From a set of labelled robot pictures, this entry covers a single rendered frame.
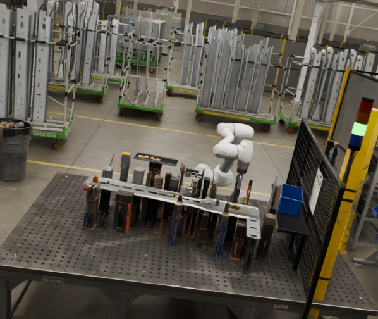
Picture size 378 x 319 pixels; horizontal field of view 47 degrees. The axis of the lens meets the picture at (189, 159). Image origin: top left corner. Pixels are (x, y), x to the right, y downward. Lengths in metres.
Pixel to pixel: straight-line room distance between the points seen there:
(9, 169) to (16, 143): 0.37
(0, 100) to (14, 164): 1.91
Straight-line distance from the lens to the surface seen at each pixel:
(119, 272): 2.96
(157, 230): 3.46
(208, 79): 10.19
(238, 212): 3.32
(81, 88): 10.58
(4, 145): 5.68
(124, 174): 3.74
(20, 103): 7.43
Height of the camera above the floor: 2.37
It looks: 19 degrees down
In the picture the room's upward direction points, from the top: 9 degrees clockwise
